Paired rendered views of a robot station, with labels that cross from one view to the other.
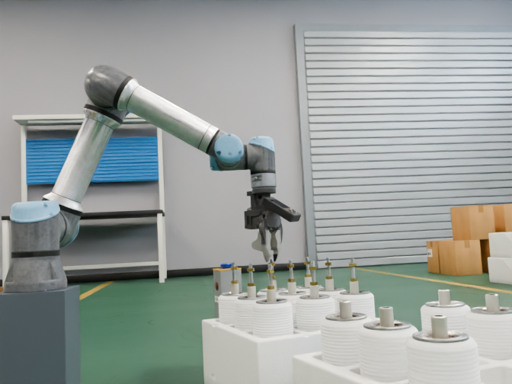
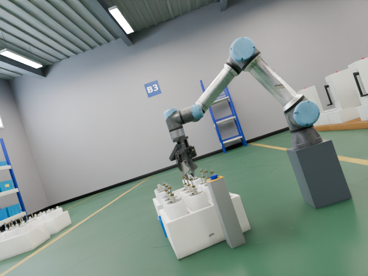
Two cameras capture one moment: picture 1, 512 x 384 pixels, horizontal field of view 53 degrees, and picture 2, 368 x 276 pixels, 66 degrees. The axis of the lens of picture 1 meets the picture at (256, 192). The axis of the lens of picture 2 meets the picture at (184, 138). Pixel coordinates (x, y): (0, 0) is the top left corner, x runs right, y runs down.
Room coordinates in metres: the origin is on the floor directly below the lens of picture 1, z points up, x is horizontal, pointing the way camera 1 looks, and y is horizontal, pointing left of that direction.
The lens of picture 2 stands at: (2.93, 0.32, 0.50)
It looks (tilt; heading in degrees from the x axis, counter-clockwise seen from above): 1 degrees up; 193
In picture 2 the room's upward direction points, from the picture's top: 19 degrees counter-clockwise
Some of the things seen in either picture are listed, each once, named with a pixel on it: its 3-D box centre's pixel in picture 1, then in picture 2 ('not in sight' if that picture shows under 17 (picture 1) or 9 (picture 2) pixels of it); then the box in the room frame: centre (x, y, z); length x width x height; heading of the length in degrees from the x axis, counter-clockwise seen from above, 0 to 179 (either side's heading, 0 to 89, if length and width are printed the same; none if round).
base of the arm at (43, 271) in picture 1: (36, 270); (304, 136); (1.34, 0.58, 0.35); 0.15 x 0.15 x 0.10
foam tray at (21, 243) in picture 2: not in sight; (22, 241); (0.43, -2.28, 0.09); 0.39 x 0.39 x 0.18; 15
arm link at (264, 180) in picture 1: (263, 182); (178, 134); (1.52, -0.02, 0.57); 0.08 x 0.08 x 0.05
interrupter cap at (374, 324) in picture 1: (387, 325); not in sight; (0.85, -0.20, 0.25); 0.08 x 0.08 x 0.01
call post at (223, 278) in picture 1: (228, 319); (225, 211); (1.63, 0.10, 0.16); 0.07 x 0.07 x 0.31; 24
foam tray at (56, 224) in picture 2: not in sight; (48, 225); (-0.13, -2.40, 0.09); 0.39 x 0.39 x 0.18; 11
